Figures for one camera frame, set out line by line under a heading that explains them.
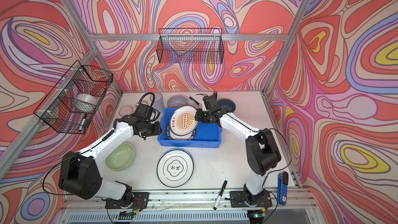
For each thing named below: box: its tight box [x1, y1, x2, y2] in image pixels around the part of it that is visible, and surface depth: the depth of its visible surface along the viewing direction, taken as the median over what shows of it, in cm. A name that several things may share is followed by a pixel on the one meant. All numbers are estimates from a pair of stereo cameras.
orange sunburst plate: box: [169, 105, 199, 136], surface depth 93 cm
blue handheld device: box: [277, 171, 289, 206], surface depth 75 cm
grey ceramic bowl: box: [166, 95, 189, 109], surface depth 110 cm
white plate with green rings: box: [156, 147, 195, 188], surface depth 84 cm
